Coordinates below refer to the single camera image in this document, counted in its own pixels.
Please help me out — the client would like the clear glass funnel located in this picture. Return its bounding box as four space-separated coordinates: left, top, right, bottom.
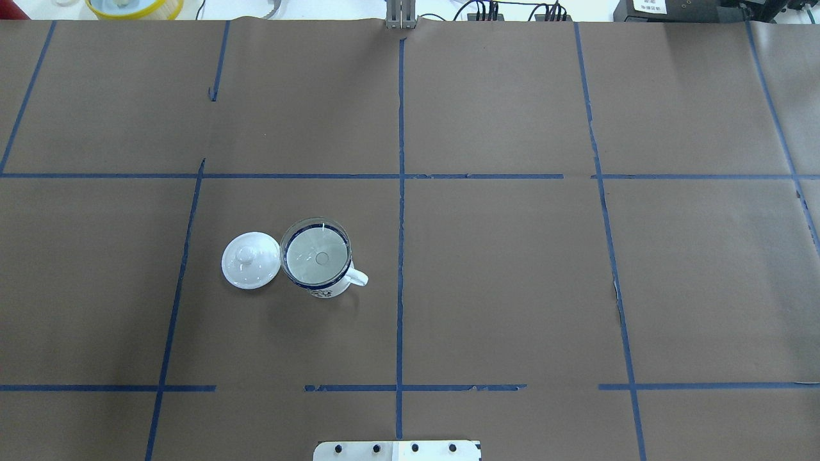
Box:
281 218 352 287

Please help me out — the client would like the white ceramic lid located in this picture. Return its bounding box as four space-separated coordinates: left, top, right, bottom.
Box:
222 232 281 291

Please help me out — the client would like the white enamel mug blue rim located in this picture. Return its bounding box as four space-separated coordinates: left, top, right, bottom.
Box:
280 218 370 298

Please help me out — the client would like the brown paper table cover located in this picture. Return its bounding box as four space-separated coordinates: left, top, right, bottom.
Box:
2 17 818 460

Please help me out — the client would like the black computer box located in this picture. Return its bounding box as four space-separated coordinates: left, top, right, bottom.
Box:
612 1 747 24

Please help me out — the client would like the yellow tape roll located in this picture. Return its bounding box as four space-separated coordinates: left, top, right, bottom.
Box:
85 1 185 20

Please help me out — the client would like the aluminium frame post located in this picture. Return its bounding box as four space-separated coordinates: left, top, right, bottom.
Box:
386 0 418 29

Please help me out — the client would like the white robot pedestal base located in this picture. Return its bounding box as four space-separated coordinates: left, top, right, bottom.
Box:
313 440 482 460

